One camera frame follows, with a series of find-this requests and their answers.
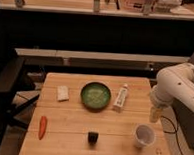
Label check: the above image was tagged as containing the small black eraser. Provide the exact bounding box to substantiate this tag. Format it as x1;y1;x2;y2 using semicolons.
87;132;99;145

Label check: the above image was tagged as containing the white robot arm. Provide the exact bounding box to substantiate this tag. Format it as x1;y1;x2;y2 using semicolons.
149;62;194;123

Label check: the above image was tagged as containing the white plastic cup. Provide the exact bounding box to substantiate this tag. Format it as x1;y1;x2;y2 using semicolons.
134;124;156;148

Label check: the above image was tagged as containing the grey monitor back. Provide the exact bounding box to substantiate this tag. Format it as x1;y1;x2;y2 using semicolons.
168;41;194;151

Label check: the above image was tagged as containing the white tube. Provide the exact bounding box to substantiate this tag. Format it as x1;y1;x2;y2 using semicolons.
113;84;128;113

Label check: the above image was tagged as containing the green round plate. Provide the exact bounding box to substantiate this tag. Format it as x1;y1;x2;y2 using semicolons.
80;82;111;110

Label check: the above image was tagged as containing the white rectangular sponge block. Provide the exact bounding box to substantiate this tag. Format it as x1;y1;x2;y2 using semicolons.
57;85;69;102

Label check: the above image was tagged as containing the red chili pepper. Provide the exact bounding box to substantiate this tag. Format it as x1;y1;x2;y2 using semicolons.
38;116;47;140

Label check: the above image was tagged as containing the black office chair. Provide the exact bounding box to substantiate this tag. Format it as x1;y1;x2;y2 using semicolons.
0;9;39;146

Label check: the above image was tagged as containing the black cable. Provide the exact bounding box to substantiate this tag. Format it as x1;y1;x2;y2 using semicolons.
157;115;194;155

